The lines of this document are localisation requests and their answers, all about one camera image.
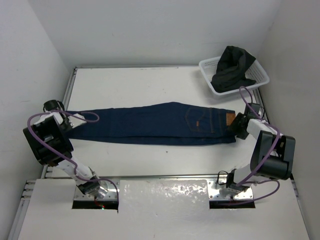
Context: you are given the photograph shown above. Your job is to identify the dark blue denim trousers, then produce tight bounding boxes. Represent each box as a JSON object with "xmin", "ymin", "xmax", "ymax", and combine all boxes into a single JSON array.
[{"xmin": 67, "ymin": 102, "xmax": 236, "ymax": 146}]

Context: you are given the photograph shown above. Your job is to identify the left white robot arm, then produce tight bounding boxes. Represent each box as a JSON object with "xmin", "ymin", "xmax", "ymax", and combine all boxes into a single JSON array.
[{"xmin": 23, "ymin": 100, "xmax": 103, "ymax": 198}]

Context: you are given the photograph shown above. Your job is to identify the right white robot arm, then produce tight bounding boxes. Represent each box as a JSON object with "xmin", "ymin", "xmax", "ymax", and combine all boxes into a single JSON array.
[{"xmin": 216, "ymin": 113, "xmax": 296, "ymax": 198}]

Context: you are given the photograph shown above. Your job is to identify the black trousers in basket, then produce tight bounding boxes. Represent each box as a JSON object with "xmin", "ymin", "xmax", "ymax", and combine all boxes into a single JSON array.
[{"xmin": 211, "ymin": 46, "xmax": 256, "ymax": 93}]

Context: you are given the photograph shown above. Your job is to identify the white plastic basket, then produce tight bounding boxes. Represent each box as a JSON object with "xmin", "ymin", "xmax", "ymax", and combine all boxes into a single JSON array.
[{"xmin": 198, "ymin": 56, "xmax": 270, "ymax": 99}]

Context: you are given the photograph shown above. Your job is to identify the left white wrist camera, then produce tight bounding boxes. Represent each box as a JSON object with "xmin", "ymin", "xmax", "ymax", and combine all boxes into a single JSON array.
[{"xmin": 68, "ymin": 113, "xmax": 87, "ymax": 129}]

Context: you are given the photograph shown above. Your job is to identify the aluminium table frame rail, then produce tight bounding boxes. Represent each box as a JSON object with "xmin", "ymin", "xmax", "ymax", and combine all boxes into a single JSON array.
[{"xmin": 40, "ymin": 67, "xmax": 78, "ymax": 179}]

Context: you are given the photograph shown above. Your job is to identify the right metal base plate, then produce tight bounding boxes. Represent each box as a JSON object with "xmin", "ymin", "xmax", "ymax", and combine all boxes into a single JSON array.
[{"xmin": 207, "ymin": 180, "xmax": 254, "ymax": 202}]

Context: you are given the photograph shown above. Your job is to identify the metal base plate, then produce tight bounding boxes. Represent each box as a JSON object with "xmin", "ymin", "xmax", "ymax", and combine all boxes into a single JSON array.
[
  {"xmin": 73, "ymin": 182, "xmax": 119, "ymax": 202},
  {"xmin": 207, "ymin": 180, "xmax": 254, "ymax": 202}
]

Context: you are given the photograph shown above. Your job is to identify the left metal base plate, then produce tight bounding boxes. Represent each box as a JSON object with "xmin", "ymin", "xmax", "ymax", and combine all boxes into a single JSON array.
[{"xmin": 73, "ymin": 182, "xmax": 119, "ymax": 202}]

